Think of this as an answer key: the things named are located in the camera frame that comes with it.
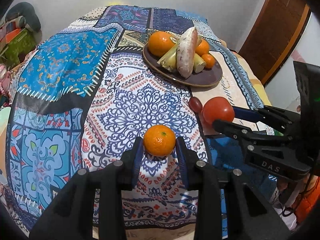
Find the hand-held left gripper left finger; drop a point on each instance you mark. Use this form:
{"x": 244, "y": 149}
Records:
{"x": 137, "y": 155}

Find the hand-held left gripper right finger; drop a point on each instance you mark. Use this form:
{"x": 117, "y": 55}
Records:
{"x": 182, "y": 156}

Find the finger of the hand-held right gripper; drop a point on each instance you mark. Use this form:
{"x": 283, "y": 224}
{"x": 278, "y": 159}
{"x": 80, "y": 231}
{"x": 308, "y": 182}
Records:
{"x": 232, "y": 130}
{"x": 246, "y": 113}

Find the red tomato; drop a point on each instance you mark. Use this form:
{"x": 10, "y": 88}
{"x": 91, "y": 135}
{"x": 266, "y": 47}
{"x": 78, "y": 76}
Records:
{"x": 217, "y": 110}

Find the small tangerine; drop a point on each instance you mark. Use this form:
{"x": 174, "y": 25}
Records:
{"x": 159, "y": 140}
{"x": 208, "y": 61}

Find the purple round plate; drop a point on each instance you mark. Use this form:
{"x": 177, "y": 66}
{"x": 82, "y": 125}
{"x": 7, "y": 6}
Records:
{"x": 212, "y": 76}

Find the large plain orange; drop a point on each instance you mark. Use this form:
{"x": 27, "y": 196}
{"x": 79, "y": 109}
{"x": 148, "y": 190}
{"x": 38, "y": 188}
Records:
{"x": 203, "y": 47}

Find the pink sweet potato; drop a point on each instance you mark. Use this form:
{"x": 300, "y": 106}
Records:
{"x": 185, "y": 55}

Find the large orange with sticker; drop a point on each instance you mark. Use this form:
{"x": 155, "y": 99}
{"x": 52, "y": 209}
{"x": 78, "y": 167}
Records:
{"x": 158, "y": 42}

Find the yellow cloth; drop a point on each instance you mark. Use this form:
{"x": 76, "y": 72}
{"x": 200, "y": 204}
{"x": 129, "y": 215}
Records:
{"x": 260, "y": 90}

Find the dark red grape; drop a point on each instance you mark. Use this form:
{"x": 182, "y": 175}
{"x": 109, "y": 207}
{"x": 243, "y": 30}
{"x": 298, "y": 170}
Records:
{"x": 195, "y": 104}

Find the orange clothing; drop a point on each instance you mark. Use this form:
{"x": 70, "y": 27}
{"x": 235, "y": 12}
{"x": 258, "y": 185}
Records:
{"x": 308, "y": 200}

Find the white sneaker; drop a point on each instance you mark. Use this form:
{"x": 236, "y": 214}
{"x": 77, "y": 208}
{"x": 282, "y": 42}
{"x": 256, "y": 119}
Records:
{"x": 287, "y": 215}

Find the brown wooden door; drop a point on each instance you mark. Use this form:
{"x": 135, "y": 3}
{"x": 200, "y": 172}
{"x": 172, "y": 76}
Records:
{"x": 275, "y": 30}

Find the patterned blue patchwork tablecloth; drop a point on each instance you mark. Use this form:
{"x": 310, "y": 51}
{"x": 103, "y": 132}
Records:
{"x": 75, "y": 55}

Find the mint green plate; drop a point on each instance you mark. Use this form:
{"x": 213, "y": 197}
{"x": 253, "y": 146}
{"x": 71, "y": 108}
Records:
{"x": 3, "y": 120}

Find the pink toy figure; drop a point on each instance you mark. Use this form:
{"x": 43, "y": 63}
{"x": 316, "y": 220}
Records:
{"x": 3, "y": 77}

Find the green patterned box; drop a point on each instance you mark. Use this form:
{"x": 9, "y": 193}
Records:
{"x": 20, "y": 45}

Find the grey plush pillow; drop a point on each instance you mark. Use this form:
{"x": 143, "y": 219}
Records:
{"x": 27, "y": 15}

